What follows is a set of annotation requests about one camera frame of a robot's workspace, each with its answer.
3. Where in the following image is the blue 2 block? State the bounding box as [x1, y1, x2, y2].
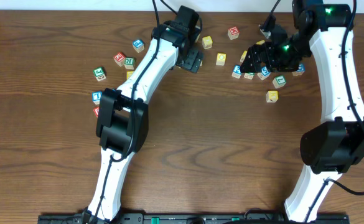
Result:
[232, 65, 241, 78]

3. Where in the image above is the red W block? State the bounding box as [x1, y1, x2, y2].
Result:
[228, 26, 240, 40]

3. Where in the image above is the blue D block right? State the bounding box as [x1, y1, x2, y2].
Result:
[292, 63, 305, 76]

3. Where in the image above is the red U block left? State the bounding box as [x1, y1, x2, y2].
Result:
[93, 107, 100, 117]

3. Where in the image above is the blue P block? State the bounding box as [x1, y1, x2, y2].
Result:
[133, 39, 144, 53]

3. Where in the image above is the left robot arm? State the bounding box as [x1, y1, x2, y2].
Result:
[81, 6, 203, 223]

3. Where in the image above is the green Z block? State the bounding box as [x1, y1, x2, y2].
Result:
[244, 73, 254, 80]

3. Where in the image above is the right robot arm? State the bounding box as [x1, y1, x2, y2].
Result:
[240, 0, 364, 223]

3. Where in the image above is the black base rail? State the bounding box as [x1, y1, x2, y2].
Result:
[37, 212, 350, 224]

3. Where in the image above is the yellow block upper right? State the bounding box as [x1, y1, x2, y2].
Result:
[256, 40, 265, 45]

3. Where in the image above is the green R block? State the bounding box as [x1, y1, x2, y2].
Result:
[124, 57, 136, 70]

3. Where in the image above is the blue L block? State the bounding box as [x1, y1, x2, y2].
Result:
[91, 91, 102, 105]

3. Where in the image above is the yellow block right tilted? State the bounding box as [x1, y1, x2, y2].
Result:
[240, 50, 248, 63]

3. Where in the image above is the yellow O block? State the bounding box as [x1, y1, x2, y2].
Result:
[216, 53, 226, 66]

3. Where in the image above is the yellow block lower right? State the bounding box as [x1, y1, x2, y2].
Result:
[266, 90, 279, 103]

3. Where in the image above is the yellow block top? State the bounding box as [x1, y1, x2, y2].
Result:
[202, 36, 213, 49]

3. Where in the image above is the green J block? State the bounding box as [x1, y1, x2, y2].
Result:
[93, 67, 106, 82]

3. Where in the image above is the blue 5 block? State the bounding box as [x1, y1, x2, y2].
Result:
[257, 67, 271, 80]

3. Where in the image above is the yellow block left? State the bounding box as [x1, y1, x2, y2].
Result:
[126, 71, 134, 79]

